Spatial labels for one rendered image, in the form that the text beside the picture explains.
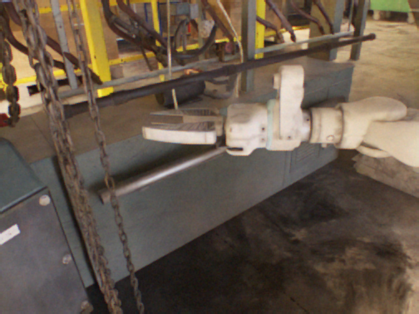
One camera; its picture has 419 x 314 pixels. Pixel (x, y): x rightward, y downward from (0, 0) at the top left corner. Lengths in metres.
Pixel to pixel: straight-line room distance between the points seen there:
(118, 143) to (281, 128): 0.69
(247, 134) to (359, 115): 0.17
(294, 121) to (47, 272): 0.49
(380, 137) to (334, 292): 0.93
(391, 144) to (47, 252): 0.59
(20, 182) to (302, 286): 1.09
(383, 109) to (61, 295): 0.65
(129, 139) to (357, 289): 1.02
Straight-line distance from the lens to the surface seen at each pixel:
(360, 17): 2.07
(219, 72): 1.22
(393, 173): 2.04
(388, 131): 0.53
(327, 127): 0.52
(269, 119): 0.50
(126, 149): 1.10
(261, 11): 3.49
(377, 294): 1.43
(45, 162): 1.09
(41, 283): 0.66
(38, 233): 0.60
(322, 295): 1.36
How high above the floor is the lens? 1.06
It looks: 30 degrees down
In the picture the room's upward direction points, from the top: 2 degrees counter-clockwise
